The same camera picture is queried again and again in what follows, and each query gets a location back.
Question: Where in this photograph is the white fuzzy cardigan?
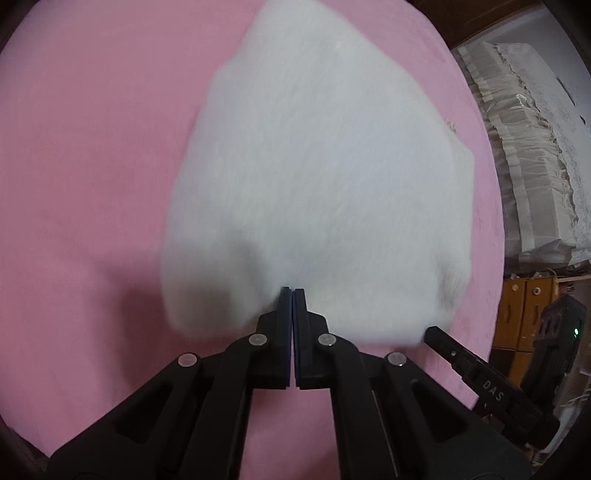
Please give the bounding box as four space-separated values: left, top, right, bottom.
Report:
161 1 475 345

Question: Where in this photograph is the yellow wooden drawer cabinet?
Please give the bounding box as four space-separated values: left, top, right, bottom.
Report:
490 275 559 387

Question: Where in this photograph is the beige lace-covered furniture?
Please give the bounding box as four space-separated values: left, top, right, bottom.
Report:
455 42 590 270

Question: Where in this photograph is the pink plush bed blanket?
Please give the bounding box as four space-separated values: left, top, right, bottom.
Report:
1 1 504 479

